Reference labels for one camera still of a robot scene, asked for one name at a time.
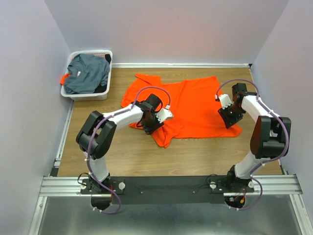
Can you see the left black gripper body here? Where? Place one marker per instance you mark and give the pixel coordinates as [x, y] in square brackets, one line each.
[152, 125]

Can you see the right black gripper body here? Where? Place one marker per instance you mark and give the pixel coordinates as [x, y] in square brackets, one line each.
[231, 114]

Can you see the orange t shirt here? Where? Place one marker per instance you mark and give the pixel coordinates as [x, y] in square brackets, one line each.
[192, 103]

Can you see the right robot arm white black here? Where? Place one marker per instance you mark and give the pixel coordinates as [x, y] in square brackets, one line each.
[270, 138]

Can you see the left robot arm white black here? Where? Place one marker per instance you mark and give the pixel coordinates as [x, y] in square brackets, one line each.
[97, 133]

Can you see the white plastic laundry basket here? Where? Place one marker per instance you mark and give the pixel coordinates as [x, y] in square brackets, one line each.
[85, 97]

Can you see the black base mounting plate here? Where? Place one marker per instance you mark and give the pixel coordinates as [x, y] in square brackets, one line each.
[214, 189]

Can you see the black garment in basket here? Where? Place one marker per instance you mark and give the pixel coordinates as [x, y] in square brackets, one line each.
[108, 58]

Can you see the grey blue t shirt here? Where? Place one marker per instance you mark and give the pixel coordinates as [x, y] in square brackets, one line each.
[89, 75]

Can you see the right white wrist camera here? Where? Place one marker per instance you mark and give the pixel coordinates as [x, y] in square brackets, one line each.
[224, 100]

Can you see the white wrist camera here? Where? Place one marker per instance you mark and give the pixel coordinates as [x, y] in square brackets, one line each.
[224, 100]
[163, 115]

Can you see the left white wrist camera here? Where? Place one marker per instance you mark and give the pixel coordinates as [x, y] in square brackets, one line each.
[163, 115]

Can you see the aluminium frame rail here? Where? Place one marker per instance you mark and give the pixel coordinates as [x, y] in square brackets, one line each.
[267, 184]

